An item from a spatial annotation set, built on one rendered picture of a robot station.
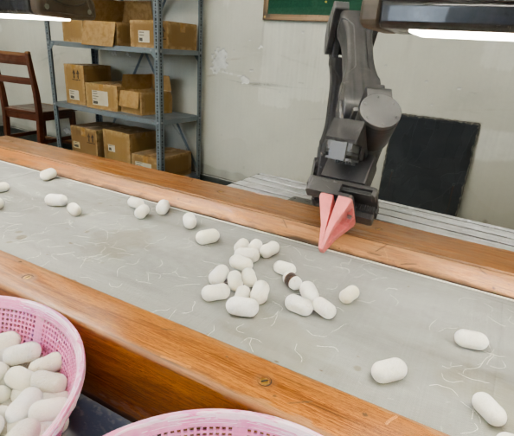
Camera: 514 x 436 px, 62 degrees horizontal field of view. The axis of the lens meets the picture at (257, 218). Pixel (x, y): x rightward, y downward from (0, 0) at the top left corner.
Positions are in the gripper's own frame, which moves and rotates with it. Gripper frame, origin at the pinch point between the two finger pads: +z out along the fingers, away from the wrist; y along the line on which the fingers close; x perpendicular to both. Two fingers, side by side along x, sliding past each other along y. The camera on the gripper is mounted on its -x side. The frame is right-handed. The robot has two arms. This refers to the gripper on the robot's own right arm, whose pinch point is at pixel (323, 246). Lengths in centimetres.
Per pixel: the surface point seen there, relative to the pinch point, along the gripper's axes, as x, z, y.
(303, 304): -7.9, 11.1, 2.9
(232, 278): -7.7, 10.8, -6.7
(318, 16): 97, -180, -83
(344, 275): 1.6, 2.7, 4.0
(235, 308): -10.7, 14.8, -3.2
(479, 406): -10.9, 15.2, 21.3
